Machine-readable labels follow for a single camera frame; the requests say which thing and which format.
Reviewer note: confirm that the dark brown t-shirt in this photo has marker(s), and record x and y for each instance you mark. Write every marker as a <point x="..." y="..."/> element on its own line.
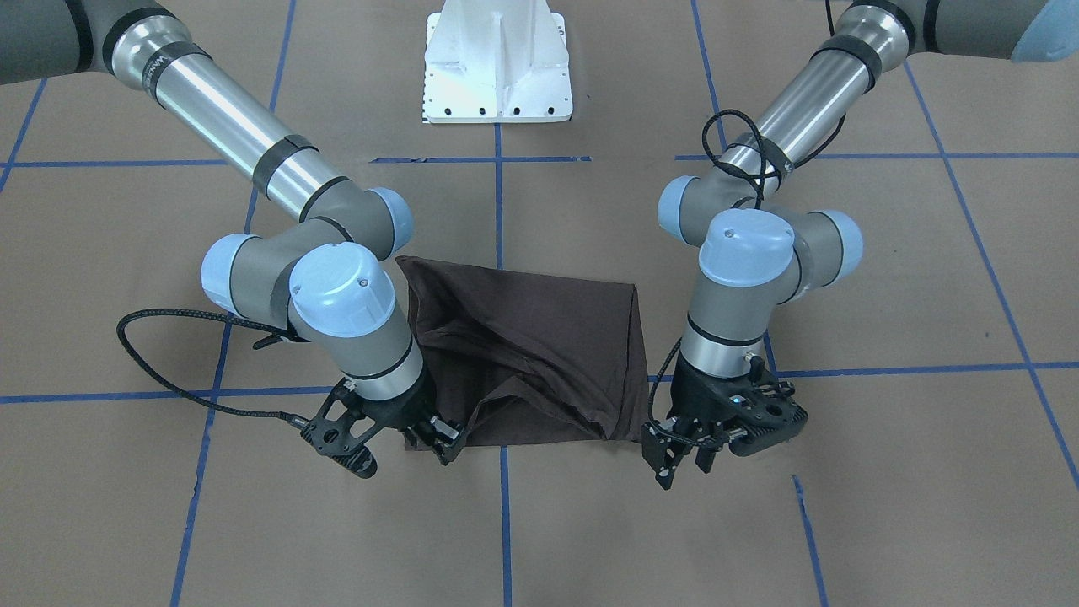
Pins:
<point x="523" y="358"/>

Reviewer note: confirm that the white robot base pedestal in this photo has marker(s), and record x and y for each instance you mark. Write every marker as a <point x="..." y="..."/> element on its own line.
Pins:
<point x="504" y="62"/>

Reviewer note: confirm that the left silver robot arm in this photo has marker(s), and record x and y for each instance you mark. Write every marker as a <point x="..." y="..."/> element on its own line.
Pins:
<point x="943" y="371"/>

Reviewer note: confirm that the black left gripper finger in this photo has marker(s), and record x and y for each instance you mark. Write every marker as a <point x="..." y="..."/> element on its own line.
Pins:
<point x="667" y="454"/>
<point x="705" y="457"/>

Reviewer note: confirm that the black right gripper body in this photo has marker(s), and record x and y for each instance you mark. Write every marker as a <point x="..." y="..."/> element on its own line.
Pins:
<point x="410" y="406"/>

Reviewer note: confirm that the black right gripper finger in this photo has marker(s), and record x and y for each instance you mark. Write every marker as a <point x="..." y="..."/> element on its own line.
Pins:
<point x="447" y="442"/>

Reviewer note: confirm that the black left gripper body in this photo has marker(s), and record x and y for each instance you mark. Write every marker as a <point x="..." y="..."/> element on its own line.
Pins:
<point x="696" y="394"/>

